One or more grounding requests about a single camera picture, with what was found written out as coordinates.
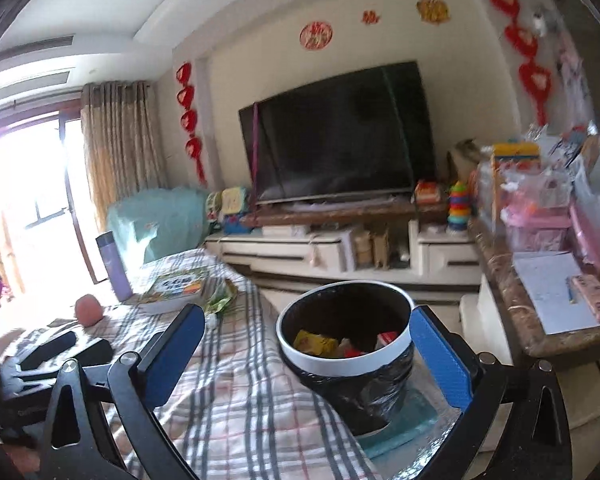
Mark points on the pink paper pack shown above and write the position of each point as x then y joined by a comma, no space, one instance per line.
597,300

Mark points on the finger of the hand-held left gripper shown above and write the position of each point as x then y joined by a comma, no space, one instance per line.
92,352
50,347

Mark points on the green spouted pouch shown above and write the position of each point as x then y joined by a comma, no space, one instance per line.
222,302

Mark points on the yellow snack wrapper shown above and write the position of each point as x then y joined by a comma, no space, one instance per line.
316,342

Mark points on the red cardboard carton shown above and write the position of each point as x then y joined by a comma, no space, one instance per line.
388,338

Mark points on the white paper notebook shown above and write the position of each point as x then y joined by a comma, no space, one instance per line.
545,290

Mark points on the wooden jars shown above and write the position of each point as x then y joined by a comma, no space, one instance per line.
372,250

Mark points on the black television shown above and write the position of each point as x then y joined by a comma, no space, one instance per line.
340,135

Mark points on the white-rimmed trash bin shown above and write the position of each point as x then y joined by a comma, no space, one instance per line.
360,395

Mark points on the round red wall decal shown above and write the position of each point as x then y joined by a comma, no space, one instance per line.
315,36

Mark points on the white tv stand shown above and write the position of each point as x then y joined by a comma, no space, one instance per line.
290,255

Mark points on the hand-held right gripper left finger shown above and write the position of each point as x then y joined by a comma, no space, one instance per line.
175,355

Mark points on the ferris wheel toy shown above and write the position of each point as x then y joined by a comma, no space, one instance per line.
215,205

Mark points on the teal mat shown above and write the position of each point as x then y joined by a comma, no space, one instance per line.
410,430

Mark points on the round orange fruit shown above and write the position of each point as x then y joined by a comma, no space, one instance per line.
90,311

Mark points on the gold wall decal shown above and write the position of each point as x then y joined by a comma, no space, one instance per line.
433,10

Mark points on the marble counter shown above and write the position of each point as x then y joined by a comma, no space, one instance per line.
500,285

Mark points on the beige curtain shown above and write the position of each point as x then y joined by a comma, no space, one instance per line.
122,155

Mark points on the blue toy block set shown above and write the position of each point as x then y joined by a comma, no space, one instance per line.
236,224

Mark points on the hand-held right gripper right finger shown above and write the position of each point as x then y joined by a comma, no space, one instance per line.
440,355

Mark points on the orange toy phone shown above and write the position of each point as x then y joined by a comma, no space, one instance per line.
428,192

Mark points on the purple water bottle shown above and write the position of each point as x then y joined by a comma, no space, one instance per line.
115,267

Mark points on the pink storage box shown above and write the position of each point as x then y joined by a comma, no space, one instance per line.
535,225

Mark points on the small red wall decal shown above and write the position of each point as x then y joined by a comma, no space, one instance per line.
372,17

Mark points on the balcony glass door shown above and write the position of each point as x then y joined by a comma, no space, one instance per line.
35,210

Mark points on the yellow toy box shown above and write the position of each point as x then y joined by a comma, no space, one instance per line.
515,165

